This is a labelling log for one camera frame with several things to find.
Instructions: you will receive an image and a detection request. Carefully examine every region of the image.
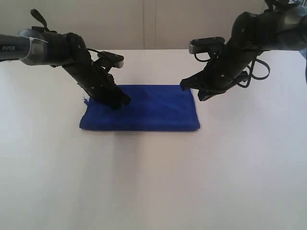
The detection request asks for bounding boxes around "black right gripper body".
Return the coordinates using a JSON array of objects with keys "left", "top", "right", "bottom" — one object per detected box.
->
[{"left": 202, "top": 43, "right": 261, "bottom": 92}]

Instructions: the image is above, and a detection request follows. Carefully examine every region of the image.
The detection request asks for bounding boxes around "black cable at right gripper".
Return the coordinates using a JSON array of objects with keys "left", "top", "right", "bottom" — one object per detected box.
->
[{"left": 194, "top": 51, "right": 271, "bottom": 89}]

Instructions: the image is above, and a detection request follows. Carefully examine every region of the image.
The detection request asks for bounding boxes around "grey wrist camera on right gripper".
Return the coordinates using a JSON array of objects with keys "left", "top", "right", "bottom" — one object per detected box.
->
[{"left": 189, "top": 36, "right": 225, "bottom": 54}]

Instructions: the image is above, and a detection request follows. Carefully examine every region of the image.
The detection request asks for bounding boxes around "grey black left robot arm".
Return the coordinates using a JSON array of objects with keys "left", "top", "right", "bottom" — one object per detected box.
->
[{"left": 0, "top": 9, "right": 130, "bottom": 109}]

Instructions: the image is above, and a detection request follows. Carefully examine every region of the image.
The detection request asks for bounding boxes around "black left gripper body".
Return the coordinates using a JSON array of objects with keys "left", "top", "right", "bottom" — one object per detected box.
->
[{"left": 63, "top": 50, "right": 120, "bottom": 101}]

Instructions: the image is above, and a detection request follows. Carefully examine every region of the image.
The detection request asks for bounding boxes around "black wrist camera on left gripper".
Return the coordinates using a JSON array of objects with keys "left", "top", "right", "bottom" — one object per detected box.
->
[{"left": 96, "top": 51, "right": 124, "bottom": 69}]

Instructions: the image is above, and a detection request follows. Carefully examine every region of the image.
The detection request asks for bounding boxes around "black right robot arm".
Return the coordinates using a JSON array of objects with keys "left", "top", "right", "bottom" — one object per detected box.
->
[{"left": 180, "top": 0, "right": 307, "bottom": 101}]

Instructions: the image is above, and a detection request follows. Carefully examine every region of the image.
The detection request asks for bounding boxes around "blue towel with white label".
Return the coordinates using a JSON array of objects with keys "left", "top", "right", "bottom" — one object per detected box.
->
[{"left": 79, "top": 85, "right": 200, "bottom": 132}]

